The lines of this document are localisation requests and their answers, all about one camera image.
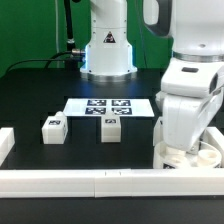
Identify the white U-shaped fence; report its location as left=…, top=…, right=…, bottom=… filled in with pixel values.
left=0, top=126, right=224, bottom=199

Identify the black vertical hose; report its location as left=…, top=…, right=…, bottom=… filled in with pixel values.
left=63, top=0, right=76, bottom=53

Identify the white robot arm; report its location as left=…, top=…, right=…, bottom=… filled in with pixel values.
left=80, top=0, right=224, bottom=151

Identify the white marker sheet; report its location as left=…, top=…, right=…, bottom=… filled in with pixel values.
left=63, top=98, right=154, bottom=117

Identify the black cable on table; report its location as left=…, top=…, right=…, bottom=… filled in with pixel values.
left=4, top=48, right=87, bottom=76

